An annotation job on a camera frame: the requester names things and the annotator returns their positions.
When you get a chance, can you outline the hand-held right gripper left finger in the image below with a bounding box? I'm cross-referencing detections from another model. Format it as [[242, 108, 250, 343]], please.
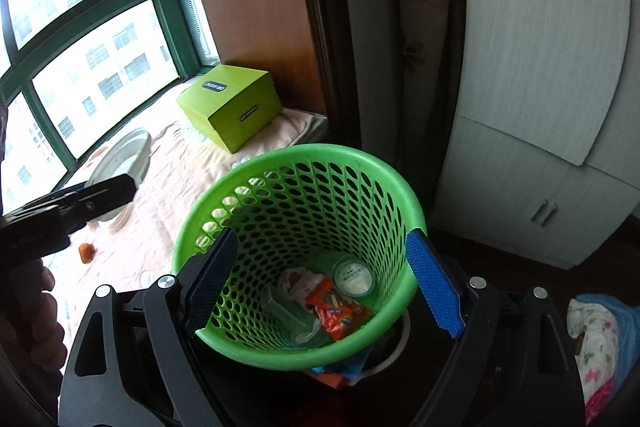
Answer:
[[59, 229, 240, 427]]

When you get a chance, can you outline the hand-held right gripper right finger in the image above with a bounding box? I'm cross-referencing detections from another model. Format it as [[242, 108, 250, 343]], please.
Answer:
[[405, 230, 586, 427]]

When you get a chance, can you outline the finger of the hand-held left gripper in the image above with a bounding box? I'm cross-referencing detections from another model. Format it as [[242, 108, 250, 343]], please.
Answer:
[[50, 173, 139, 228], [10, 183, 93, 215]]

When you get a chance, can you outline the white round plastic cup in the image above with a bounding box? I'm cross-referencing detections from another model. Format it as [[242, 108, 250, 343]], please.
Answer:
[[331, 255, 377, 299]]

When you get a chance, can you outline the clear plastic tray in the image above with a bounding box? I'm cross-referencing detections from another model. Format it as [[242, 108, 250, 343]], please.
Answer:
[[260, 284, 321, 348]]

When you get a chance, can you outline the white plastic wrapper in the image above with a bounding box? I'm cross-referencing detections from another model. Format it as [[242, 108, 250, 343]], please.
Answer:
[[277, 269, 326, 308]]

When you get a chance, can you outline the red snack packet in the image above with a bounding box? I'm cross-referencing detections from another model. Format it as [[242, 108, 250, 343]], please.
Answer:
[[305, 277, 373, 342]]

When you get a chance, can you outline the green mesh wastebasket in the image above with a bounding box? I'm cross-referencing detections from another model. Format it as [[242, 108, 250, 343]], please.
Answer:
[[171, 143, 427, 370]]

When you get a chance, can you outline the person's left hand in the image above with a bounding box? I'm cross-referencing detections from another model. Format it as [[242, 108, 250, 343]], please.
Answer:
[[0, 266, 68, 373]]

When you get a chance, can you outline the pink printed blanket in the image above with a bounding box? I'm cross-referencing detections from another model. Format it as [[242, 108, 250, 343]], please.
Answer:
[[42, 82, 328, 343]]

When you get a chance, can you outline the white basin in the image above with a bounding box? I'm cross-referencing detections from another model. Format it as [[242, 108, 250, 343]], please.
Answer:
[[362, 307, 413, 380]]

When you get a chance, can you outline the blue orange packet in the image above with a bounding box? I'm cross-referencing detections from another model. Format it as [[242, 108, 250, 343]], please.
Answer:
[[307, 347, 373, 390]]

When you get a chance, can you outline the green cardboard box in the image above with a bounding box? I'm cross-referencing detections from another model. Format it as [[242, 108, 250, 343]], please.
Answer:
[[176, 64, 284, 154]]

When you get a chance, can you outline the floral cloth bundle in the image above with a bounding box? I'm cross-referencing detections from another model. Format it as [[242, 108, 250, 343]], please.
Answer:
[[575, 292, 640, 398]]

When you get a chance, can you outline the white wardrobe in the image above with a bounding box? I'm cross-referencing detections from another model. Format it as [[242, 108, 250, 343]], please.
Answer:
[[430, 0, 640, 270]]

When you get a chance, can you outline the green window frame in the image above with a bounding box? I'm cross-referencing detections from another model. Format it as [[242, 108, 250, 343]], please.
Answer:
[[0, 0, 221, 208]]

